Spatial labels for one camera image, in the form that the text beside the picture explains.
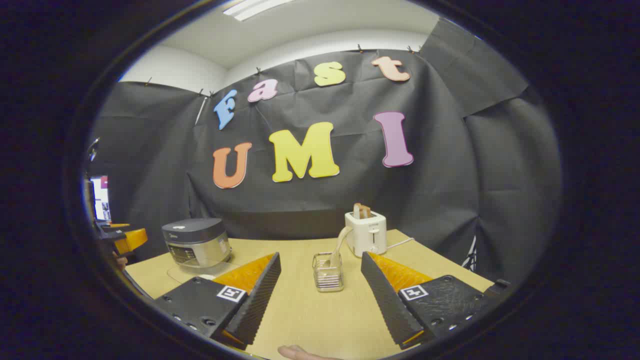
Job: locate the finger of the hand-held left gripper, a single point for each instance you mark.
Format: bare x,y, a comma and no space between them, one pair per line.
132,239

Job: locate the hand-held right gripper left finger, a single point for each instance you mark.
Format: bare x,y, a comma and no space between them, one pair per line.
260,300

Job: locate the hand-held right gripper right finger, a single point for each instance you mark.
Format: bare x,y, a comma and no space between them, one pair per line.
390,305

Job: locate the clear tray of rice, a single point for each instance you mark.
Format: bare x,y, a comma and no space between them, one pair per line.
210,276

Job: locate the grey silver rice cooker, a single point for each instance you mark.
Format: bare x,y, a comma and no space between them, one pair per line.
197,245

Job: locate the wooden spoon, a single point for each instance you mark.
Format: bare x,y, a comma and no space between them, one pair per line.
341,240

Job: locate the computer monitor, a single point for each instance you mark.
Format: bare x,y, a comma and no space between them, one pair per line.
101,197

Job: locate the white toaster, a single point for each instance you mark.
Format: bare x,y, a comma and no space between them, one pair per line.
367,232

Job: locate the toast bread slice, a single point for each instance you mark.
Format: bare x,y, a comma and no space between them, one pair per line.
361,211

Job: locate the black backdrop cloth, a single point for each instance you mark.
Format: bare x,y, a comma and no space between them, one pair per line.
350,200

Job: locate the ceiling light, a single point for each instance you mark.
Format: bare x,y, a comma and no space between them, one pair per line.
250,8

